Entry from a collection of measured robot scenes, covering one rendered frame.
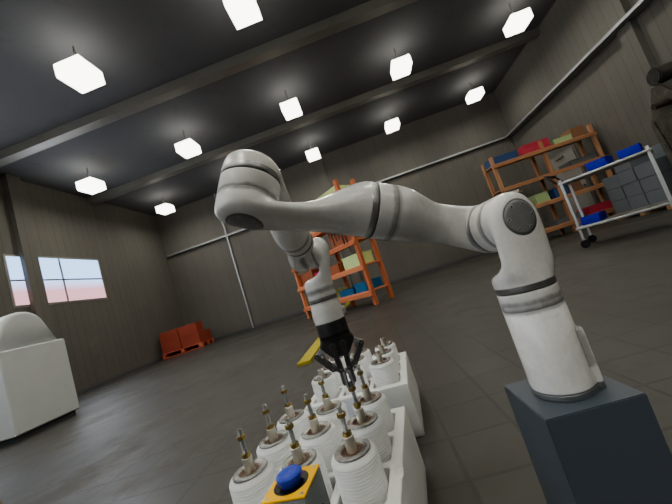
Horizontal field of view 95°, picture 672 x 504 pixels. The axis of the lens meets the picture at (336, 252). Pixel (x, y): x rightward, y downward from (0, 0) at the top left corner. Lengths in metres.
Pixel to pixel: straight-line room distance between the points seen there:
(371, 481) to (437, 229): 0.48
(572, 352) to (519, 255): 0.16
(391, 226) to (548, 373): 0.33
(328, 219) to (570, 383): 0.43
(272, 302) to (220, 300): 2.04
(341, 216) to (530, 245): 0.30
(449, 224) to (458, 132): 12.24
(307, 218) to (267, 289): 11.48
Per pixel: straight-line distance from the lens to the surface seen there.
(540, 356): 0.59
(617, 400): 0.62
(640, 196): 8.35
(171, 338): 11.59
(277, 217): 0.46
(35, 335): 5.70
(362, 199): 0.47
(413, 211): 0.49
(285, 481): 0.56
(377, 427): 0.80
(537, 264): 0.57
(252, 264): 12.12
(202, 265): 12.98
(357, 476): 0.70
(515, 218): 0.56
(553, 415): 0.59
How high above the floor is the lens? 0.57
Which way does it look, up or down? 6 degrees up
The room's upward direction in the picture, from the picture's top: 18 degrees counter-clockwise
